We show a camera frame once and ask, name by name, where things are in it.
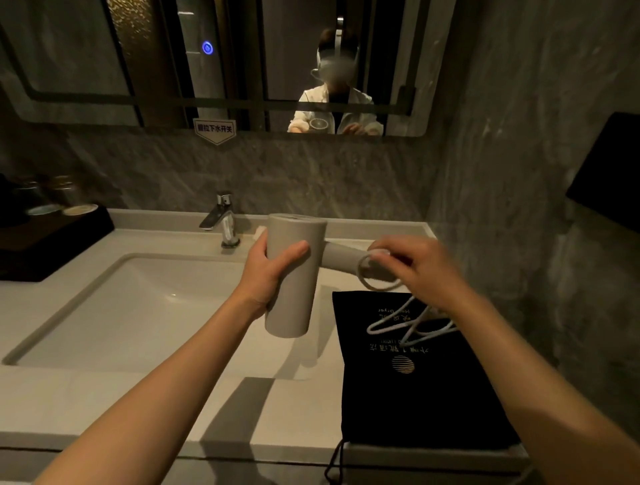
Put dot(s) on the person's right hand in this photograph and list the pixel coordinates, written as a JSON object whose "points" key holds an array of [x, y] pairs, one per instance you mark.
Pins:
{"points": [[427, 270]]}

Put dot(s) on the person's left hand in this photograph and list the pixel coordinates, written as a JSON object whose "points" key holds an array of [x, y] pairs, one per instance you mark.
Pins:
{"points": [[257, 280]]}

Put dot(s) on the person's left thumb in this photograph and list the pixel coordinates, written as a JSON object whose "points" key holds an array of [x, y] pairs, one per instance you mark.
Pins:
{"points": [[289, 256]]}

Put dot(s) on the person's right fingers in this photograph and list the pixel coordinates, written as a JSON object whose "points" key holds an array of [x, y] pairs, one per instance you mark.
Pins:
{"points": [[395, 249]]}

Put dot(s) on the white hair dryer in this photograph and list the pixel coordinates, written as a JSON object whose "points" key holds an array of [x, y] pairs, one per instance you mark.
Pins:
{"points": [[295, 280]]}

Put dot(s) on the person's right forearm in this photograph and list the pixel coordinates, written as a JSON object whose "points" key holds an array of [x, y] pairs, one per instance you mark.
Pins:
{"points": [[540, 399]]}

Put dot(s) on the person's left forearm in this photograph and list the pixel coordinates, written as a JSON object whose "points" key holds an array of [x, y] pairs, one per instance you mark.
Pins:
{"points": [[165, 394]]}

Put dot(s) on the chrome faucet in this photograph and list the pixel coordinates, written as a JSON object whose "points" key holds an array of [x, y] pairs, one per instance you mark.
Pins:
{"points": [[226, 220]]}

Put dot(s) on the white pointed sign sticker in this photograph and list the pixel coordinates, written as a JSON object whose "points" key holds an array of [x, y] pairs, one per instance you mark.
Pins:
{"points": [[214, 131]]}

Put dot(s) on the white sink basin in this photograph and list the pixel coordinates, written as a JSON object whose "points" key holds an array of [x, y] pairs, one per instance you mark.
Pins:
{"points": [[145, 315]]}

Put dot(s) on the round coaster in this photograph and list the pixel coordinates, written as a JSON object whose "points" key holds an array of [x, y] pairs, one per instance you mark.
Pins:
{"points": [[80, 209], [44, 210]]}

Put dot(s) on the blue round touch button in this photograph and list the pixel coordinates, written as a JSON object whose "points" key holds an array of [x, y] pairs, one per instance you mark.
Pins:
{"points": [[207, 48]]}

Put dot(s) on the glass cup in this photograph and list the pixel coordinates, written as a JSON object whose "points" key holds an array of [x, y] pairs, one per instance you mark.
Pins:
{"points": [[65, 190], [31, 194]]}

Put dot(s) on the black tray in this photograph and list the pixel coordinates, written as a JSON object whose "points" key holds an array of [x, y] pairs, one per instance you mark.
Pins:
{"points": [[50, 240]]}

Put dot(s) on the black wall box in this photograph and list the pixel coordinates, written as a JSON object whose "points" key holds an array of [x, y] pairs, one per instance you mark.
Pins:
{"points": [[607, 170]]}

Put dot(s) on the wall mirror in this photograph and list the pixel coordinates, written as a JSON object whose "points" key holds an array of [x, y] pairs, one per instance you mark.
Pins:
{"points": [[150, 65]]}

